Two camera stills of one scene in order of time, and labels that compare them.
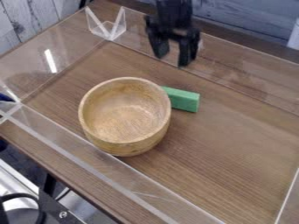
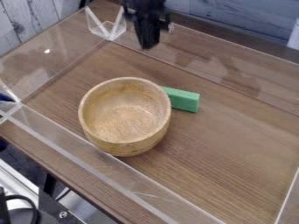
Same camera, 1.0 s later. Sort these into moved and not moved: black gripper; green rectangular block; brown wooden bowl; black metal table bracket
Moved: black gripper
Not moved: black metal table bracket; brown wooden bowl; green rectangular block
